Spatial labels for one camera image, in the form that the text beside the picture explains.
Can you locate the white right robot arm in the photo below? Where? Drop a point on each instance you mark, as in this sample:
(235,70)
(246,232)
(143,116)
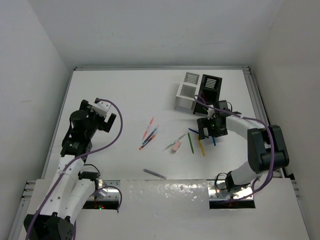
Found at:
(266,147)

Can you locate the light blue pencil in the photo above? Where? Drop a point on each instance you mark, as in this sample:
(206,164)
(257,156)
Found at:
(214,141)

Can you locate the white slotted container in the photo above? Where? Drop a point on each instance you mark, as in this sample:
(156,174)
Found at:
(188,88)

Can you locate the orange tipped red pen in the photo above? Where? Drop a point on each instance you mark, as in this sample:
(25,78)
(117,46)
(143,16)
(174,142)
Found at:
(147,142)

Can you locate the yellow pencil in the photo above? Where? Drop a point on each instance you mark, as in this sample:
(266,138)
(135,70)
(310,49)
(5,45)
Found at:
(201,147)

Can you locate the white green pen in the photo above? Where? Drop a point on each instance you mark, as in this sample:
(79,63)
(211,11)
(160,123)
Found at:
(171,144)

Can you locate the dark blue pencil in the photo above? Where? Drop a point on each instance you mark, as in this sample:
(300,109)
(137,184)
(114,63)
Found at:
(196,132)

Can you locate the black slotted container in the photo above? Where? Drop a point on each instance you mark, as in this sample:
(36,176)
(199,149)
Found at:
(211,86)

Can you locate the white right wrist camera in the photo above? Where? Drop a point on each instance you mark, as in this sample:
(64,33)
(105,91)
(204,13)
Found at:
(210,113)

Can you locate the red clear pen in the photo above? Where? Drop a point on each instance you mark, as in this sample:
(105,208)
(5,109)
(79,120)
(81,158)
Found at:
(147,129)

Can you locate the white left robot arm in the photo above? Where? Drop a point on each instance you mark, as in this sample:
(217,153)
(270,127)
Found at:
(130,209)

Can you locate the dark blue red pen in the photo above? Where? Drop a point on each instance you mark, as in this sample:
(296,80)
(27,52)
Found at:
(149,140)

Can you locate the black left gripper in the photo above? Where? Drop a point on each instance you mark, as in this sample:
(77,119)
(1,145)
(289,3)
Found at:
(85,105)

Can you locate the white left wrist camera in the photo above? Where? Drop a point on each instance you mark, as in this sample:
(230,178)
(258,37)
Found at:
(101,107)

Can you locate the pink eraser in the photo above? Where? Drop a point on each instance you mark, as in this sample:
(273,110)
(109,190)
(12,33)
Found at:
(175,146)

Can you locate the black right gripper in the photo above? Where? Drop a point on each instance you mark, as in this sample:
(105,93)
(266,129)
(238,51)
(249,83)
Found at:
(204,122)

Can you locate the green pencil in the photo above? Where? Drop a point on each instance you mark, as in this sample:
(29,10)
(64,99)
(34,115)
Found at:
(190,143)

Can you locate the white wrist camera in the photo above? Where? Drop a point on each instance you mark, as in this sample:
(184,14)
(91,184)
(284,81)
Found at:
(101,107)
(210,113)

